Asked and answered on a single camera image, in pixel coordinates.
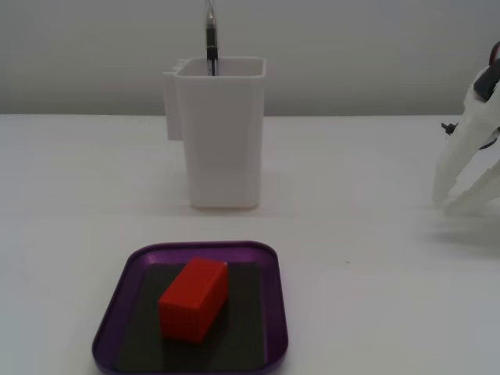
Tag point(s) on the red cube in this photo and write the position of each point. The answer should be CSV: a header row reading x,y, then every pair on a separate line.
x,y
193,301

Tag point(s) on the white rectangular plastic container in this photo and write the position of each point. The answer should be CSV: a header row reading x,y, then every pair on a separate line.
x,y
224,148

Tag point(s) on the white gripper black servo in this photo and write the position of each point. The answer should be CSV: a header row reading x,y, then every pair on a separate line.
x,y
474,129

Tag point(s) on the purple square tray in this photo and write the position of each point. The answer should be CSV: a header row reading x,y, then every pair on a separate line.
x,y
117,312

